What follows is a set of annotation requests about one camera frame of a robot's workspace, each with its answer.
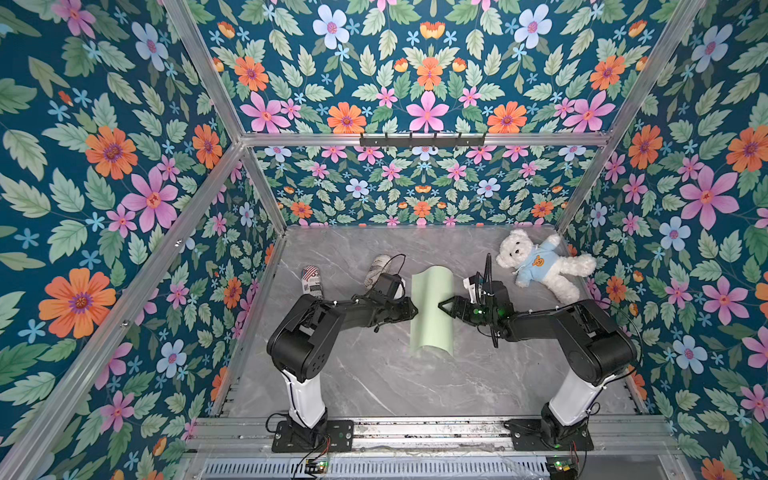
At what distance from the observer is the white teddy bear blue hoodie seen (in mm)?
969

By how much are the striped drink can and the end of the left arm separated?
0.98ft

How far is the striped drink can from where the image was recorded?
3.29 feet

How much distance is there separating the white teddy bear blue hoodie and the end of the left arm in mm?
401
